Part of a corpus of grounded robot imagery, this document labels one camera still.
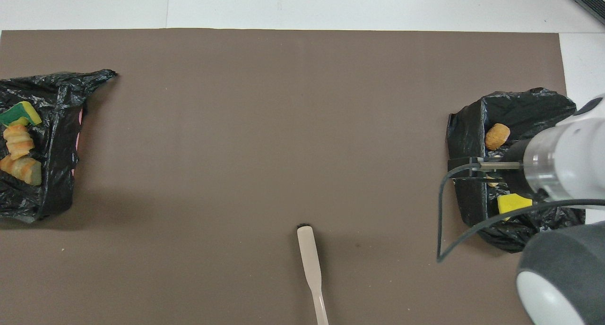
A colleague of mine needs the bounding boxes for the pink plastic bin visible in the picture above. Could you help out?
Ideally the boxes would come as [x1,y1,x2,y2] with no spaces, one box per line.
[71,107,85,175]

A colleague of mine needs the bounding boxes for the yellow sponge piece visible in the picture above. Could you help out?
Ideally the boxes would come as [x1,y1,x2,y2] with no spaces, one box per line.
[497,194,533,221]
[0,101,42,127]

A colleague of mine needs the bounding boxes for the brown toy bread roll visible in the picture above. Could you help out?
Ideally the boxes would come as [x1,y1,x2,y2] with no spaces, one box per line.
[485,123,511,151]

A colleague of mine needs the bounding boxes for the black bin bag liner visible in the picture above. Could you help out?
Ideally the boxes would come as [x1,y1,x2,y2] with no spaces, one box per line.
[446,87,587,254]

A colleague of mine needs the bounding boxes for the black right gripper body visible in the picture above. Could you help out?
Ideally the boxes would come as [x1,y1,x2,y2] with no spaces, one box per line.
[506,138,544,200]

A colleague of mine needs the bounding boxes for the brown table mat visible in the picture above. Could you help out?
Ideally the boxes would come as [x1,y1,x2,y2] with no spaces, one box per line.
[0,28,594,325]

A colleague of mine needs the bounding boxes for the black bin bag over pink bin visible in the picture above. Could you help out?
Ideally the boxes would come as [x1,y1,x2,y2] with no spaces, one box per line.
[0,69,118,223]

